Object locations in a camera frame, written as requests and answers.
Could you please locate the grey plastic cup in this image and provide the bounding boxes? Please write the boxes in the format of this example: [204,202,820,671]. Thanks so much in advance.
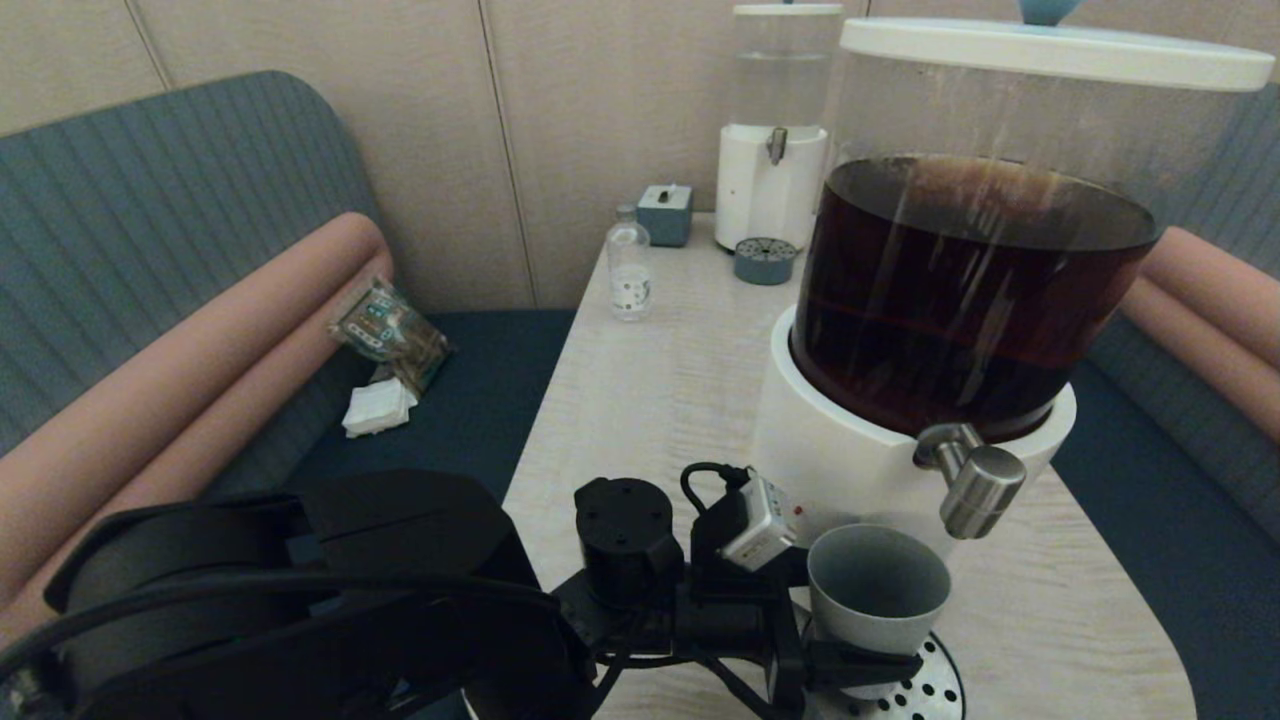
[807,524,952,701]

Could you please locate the large steel dispenser tap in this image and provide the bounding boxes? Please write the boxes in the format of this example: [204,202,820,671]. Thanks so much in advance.
[913,423,1028,541]

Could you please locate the large perforated steel drip tray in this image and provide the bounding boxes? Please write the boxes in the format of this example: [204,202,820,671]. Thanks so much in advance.
[820,630,966,720]

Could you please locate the large dispenser with brown tea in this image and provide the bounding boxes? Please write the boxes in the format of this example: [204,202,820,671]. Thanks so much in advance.
[748,50,1251,566]

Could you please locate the small grey drip tray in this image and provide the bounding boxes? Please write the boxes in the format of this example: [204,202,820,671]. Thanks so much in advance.
[734,237,798,287]

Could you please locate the clear plastic bottle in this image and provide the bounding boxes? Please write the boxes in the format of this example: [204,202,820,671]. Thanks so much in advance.
[607,205,653,322]

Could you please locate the dark blue bench seat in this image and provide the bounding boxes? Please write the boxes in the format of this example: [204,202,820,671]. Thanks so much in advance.
[205,310,579,521]
[1050,360,1280,720]

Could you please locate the grey tissue box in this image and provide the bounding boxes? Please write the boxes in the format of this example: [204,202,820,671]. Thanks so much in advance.
[637,184,694,248]

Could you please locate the small dispenser with clear water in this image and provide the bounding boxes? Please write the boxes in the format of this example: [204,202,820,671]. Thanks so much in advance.
[715,12,841,251]

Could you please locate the grey-blue ribbed bench backrest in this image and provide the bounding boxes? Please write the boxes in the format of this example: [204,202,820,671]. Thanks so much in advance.
[0,70,391,501]
[1085,85,1280,546]

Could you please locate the white folded napkins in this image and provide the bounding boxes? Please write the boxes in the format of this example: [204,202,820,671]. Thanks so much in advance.
[342,380,420,439]

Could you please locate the pink bolster cushion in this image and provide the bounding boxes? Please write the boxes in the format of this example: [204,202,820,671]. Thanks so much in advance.
[0,212,391,601]
[0,255,396,646]
[1140,226,1280,373]
[1118,275,1280,444]

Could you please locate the green printed snack packet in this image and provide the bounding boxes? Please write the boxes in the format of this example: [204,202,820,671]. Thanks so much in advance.
[330,277,453,396]

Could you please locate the small white dispenser lid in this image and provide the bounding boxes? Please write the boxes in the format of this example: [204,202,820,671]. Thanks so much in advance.
[733,0,844,17]

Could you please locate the large white dispenser lid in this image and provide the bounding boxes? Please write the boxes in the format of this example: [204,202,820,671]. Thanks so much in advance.
[839,0,1276,93]

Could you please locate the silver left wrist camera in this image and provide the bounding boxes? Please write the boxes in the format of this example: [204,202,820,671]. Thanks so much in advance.
[720,476,801,573]

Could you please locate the thin black camera cable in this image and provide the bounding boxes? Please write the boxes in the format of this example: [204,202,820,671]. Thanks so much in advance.
[681,462,751,516]

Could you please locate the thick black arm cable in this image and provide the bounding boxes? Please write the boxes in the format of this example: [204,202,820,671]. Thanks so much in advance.
[0,568,561,691]

